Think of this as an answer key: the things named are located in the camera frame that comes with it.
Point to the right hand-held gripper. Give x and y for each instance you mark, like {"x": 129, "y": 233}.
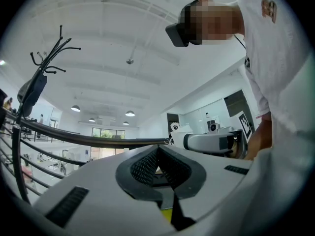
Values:
{"x": 244, "y": 124}

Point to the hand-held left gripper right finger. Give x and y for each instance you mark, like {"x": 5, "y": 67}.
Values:
{"x": 216, "y": 176}

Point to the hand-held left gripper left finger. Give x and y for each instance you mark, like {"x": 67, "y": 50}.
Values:
{"x": 103, "y": 181}

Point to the person's right forearm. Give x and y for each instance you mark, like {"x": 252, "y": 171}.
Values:
{"x": 261, "y": 134}

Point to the black metal railing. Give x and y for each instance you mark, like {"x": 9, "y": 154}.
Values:
{"x": 98, "y": 140}

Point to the dark doorway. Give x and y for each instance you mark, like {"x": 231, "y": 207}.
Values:
{"x": 169, "y": 118}

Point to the window with green view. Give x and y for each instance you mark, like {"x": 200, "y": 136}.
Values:
{"x": 108, "y": 133}

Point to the black coat rack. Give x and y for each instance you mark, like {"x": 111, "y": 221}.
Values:
{"x": 17, "y": 161}

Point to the person's white T-shirt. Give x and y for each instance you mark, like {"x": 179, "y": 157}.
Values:
{"x": 270, "y": 58}

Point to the black hanging bag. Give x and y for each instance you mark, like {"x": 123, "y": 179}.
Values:
{"x": 32, "y": 97}

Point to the person's head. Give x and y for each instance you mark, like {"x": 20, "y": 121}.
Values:
{"x": 216, "y": 21}

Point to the recessed ceiling light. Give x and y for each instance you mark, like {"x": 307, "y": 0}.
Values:
{"x": 2, "y": 62}

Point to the small grey cylindrical camera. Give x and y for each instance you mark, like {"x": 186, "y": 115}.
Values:
{"x": 213, "y": 128}

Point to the black wall panel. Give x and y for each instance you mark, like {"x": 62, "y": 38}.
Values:
{"x": 236, "y": 102}

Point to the black head-worn camera headset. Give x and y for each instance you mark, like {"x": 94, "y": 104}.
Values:
{"x": 176, "y": 34}

